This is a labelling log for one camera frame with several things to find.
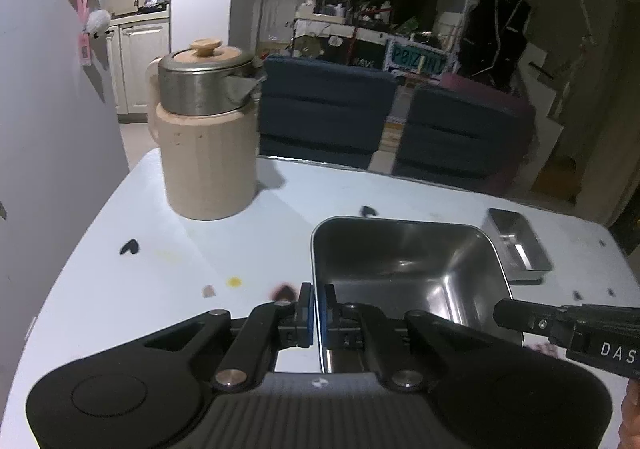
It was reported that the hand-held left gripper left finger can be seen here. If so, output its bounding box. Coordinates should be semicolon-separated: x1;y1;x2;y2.
142;281;317;392

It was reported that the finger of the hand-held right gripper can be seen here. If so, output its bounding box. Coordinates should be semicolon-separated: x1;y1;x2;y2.
492;299;577;347

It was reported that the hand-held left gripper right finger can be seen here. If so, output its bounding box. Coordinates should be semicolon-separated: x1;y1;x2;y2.
322;283;526;392

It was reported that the large square steel container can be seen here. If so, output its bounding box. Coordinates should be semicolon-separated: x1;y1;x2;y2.
310;216;526;375

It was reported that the person's right hand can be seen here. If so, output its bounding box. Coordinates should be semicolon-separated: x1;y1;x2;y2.
621;376;640;426

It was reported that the small rectangular steel tray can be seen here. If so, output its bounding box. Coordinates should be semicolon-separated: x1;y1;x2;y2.
482;208;553;284

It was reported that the beige kettle with steel top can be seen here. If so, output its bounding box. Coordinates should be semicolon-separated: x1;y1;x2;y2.
145;38;268;221

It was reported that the dark blue chair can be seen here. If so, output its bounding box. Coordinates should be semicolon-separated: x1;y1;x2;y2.
257;54;401;170
392;85;526;195

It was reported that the maroon chair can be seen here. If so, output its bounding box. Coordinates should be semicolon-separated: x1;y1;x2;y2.
440;73;537;197

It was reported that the teal lettered sign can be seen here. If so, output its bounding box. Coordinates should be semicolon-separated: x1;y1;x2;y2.
385;40;448;78

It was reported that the black hanging garment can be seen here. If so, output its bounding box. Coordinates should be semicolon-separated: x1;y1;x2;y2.
457;0;532;91

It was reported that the white kitchen cabinet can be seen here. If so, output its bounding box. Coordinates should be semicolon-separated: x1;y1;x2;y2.
102;22;171;117

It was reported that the cluttered storage shelf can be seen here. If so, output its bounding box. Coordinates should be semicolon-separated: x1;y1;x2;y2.
292;0;403;61

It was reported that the white fluffy pompom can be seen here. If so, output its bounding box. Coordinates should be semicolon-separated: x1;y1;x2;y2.
84;10;112;38

